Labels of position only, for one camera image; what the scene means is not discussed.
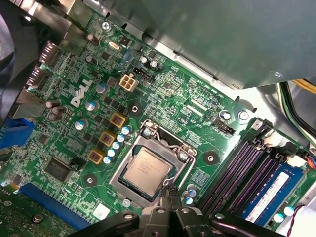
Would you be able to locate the green Dell motherboard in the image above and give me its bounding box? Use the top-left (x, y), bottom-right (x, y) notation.
top-left (0, 13), bottom-right (316, 237)

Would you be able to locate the black RAM slot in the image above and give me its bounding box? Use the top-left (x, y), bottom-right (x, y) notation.
top-left (228, 145), bottom-right (288, 215)
top-left (201, 118), bottom-right (272, 214)

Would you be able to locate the blue expansion slot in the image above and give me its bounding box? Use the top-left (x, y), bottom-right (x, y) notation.
top-left (19, 182), bottom-right (92, 230)

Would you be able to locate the CPU socket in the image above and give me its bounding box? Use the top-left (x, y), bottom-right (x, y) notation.
top-left (108, 119), bottom-right (197, 209)

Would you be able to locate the grey power supply unit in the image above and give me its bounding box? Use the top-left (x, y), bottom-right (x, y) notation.
top-left (106, 0), bottom-right (316, 90)

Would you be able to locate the metal socket cover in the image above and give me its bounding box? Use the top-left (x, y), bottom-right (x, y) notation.
top-left (109, 133), bottom-right (196, 208)

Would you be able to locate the grey white wire bundle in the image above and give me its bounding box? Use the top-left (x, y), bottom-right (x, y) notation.
top-left (278, 82), bottom-right (316, 149)

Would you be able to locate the blue RAM stick white label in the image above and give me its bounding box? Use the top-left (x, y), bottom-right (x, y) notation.
top-left (238, 161), bottom-right (308, 224)

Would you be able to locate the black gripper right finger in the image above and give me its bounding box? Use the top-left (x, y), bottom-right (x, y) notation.
top-left (170, 187), bottom-right (289, 237)

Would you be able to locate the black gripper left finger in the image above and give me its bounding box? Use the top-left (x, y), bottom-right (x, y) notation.
top-left (74, 187), bottom-right (176, 237)

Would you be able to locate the white four-pin power socket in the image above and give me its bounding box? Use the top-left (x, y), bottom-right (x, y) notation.
top-left (119, 73), bottom-right (137, 92)

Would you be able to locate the blue board connector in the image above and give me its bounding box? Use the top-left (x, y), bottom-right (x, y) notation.
top-left (0, 118), bottom-right (35, 150)

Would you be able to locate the silver CPU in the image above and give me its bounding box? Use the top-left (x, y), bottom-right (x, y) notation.
top-left (122, 149), bottom-right (173, 196)

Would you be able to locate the socket locking lever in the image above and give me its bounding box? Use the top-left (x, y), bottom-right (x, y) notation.
top-left (142, 119), bottom-right (198, 189)

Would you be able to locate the white wire connector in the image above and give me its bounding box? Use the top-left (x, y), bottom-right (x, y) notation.
top-left (265, 131), bottom-right (280, 149)
top-left (288, 157), bottom-right (312, 171)

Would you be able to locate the black case fan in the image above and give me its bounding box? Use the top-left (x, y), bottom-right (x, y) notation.
top-left (0, 0), bottom-right (72, 121)

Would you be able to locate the yellow power wire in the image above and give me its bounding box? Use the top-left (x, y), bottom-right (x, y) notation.
top-left (292, 78), bottom-right (316, 95)

